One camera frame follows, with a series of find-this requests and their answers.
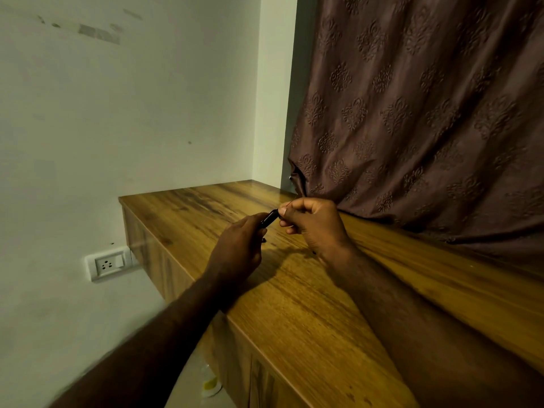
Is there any white wall socket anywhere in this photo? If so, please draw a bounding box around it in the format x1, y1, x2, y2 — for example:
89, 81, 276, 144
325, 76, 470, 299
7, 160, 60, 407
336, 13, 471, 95
85, 246, 136, 282

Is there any brown patterned curtain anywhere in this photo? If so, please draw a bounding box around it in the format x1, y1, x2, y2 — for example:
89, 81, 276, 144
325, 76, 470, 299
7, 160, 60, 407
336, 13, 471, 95
288, 0, 544, 268

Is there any person's left hand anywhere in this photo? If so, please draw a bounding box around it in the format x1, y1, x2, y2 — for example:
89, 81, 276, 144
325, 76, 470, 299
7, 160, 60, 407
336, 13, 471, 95
206, 212, 270, 294

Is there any wooden cabinet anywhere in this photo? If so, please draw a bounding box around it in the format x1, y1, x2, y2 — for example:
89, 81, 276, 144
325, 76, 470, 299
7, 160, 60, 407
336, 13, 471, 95
118, 179, 544, 408

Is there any person's right forearm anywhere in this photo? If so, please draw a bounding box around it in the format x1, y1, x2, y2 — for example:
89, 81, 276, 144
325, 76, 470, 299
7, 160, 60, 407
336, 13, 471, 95
325, 246, 544, 408

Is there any person's right hand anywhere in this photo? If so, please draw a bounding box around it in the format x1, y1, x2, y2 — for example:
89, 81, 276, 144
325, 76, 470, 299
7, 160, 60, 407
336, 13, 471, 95
278, 197, 358, 268

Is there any person's left forearm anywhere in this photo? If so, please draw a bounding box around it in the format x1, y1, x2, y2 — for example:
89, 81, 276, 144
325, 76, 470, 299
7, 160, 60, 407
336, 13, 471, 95
49, 274, 239, 408

